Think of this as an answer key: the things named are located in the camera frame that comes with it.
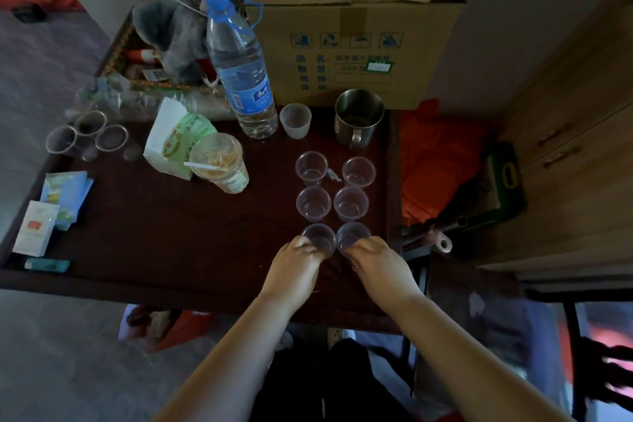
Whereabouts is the person's left hand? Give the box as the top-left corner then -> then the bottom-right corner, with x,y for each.
260,236 -> 331,311

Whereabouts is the person's right hand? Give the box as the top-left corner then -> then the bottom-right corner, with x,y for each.
341,236 -> 425,312

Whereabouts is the small clear plastic cup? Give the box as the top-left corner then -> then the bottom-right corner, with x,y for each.
301,223 -> 337,259
336,222 -> 372,254

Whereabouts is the person's left forearm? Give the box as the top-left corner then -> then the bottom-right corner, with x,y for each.
153,292 -> 306,422

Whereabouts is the person's right forearm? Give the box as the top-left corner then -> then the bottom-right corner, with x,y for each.
393,290 -> 577,422

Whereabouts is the group of clear cups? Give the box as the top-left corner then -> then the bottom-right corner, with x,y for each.
295,151 -> 377,224

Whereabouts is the orange cloth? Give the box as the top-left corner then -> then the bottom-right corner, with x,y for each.
399,100 -> 491,227

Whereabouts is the metal mug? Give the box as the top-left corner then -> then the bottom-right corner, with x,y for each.
334,88 -> 385,150

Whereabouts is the lidded takeaway drink cup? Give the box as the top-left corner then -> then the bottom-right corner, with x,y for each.
187,132 -> 250,195

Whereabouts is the translucent white cup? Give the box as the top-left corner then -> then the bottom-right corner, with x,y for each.
279,103 -> 313,140

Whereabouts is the person's black clothing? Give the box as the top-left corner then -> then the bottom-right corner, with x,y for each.
250,338 -> 421,422

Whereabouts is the red bag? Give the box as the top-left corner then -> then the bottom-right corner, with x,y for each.
119,305 -> 216,353

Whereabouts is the green black case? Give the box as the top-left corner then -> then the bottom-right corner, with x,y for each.
445,142 -> 528,240

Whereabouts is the white green tissue pack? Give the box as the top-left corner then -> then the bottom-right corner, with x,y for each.
143,97 -> 218,181

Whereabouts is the blue-capped water bottle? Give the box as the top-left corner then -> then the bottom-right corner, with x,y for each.
204,0 -> 279,140

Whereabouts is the brown cardboard box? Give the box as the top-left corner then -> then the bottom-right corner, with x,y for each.
246,0 -> 467,111

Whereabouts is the wooden drawer cabinet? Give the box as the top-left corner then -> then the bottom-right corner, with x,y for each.
475,0 -> 633,284

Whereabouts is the wrapped sleeve of clear cups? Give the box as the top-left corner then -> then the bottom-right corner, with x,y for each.
74,84 -> 233,122

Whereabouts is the wide clear plastic cup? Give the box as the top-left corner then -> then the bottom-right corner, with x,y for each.
74,110 -> 108,138
45,125 -> 81,157
95,124 -> 130,161

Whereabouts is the grey plush toy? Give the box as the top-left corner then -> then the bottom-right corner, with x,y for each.
132,0 -> 233,86

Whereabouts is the pile of blue packets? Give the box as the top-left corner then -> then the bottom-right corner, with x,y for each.
40,171 -> 95,232

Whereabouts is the teal lighter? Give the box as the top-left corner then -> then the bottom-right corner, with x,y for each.
24,258 -> 71,273

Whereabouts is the black chair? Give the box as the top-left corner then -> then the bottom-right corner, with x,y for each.
524,288 -> 633,422

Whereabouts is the patterned storage basket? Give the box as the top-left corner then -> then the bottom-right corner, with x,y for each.
96,16 -> 218,93

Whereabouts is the white cigarette box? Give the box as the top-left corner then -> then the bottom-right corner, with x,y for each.
12,200 -> 60,257

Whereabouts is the pink plastic handle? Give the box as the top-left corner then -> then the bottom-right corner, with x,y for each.
424,231 -> 454,254

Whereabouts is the metal drawer handle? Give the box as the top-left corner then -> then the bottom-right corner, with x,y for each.
542,146 -> 583,169
536,122 -> 574,147

